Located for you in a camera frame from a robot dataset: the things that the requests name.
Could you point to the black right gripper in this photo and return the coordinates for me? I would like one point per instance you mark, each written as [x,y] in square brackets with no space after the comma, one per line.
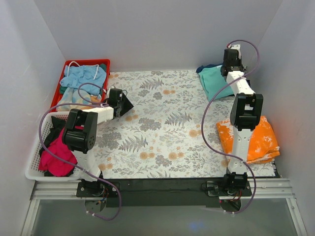
[233,68]

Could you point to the red plastic basket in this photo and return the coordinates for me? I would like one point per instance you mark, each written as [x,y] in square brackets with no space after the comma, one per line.
[57,96]

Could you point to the teal t-shirt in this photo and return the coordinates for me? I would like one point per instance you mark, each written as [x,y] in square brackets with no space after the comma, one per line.
[212,82]

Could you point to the black garment in basket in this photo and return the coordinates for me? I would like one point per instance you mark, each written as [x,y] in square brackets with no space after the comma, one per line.
[53,140]

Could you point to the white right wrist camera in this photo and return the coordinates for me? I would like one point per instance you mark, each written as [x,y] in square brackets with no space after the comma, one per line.
[234,46]

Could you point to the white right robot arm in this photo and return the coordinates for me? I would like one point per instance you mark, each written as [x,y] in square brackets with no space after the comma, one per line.
[244,117]

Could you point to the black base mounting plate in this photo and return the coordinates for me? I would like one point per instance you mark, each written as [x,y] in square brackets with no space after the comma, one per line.
[155,192]

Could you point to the white plastic basket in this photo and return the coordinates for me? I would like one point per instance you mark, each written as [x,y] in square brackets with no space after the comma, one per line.
[32,172]

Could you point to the folded blue t-shirt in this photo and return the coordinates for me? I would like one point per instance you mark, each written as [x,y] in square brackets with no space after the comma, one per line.
[208,68]

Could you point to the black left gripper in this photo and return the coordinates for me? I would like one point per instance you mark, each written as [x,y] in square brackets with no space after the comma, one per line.
[120,106]

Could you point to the pastel patterned garment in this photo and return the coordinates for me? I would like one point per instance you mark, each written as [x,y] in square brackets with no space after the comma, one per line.
[71,96]

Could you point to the aluminium rail frame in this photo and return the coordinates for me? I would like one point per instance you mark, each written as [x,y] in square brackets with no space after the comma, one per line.
[267,188]

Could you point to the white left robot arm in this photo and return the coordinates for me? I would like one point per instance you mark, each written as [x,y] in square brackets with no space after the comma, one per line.
[79,135]

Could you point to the orange white tie-dye t-shirt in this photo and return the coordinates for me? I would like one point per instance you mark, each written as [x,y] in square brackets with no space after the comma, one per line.
[263,147]

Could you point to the light blue garment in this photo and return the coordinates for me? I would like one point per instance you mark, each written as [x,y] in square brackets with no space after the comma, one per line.
[83,78]

